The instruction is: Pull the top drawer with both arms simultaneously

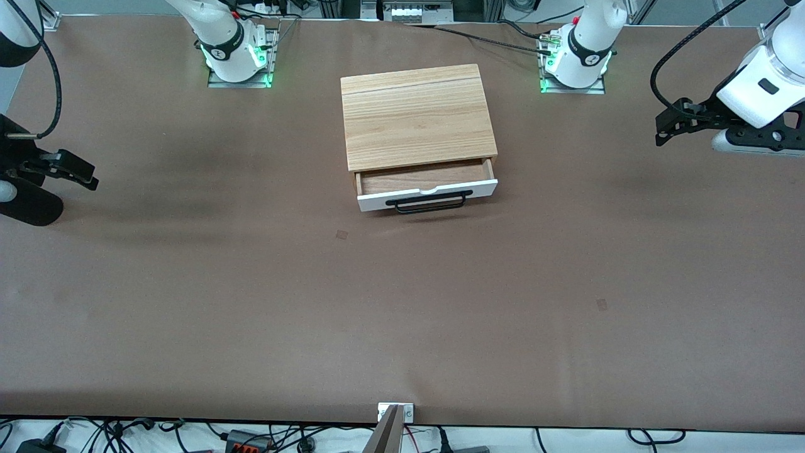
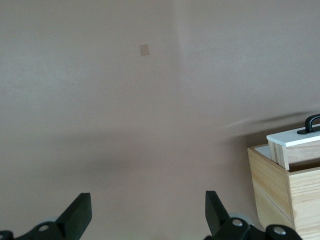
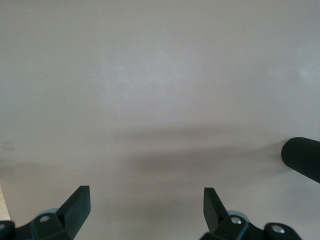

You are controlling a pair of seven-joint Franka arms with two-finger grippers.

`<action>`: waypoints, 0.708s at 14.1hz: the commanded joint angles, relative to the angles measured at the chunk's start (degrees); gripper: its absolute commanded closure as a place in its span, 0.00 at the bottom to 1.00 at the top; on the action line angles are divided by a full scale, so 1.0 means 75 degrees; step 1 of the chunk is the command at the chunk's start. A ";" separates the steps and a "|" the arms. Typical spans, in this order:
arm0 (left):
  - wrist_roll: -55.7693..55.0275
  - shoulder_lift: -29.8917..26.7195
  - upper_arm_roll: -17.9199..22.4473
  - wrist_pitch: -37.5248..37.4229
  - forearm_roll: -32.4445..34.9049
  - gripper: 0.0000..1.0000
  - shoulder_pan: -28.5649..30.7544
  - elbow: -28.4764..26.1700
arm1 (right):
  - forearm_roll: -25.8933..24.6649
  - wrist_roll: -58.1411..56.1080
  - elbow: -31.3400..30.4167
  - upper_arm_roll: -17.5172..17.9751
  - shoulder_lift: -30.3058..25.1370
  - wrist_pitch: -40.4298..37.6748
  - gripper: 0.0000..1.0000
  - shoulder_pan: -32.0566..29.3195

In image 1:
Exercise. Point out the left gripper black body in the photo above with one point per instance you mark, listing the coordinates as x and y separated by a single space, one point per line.
706 112

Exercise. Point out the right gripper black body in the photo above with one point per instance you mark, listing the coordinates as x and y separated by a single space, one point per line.
14 156

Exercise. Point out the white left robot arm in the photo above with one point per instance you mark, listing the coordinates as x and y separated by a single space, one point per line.
588 44

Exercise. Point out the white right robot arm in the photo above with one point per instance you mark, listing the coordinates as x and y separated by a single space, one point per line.
220 38

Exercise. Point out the light wooden drawer cabinet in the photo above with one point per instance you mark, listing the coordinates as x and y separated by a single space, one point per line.
415 113

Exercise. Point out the white power strip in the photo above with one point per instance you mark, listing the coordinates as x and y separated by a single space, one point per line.
415 11

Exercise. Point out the black orange power adapter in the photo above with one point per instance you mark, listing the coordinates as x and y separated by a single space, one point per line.
248 441

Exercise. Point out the black camera mounting bracket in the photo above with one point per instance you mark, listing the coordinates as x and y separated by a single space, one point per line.
780 135

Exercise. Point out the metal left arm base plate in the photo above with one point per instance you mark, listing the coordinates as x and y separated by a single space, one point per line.
591 90

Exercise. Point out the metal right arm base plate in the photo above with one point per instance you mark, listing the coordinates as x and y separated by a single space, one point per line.
269 44

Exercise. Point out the small metal clamp bracket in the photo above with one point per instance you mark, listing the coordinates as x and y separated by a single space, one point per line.
409 412

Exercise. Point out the brown camera stand beam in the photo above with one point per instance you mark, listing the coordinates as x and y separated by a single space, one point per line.
385 437

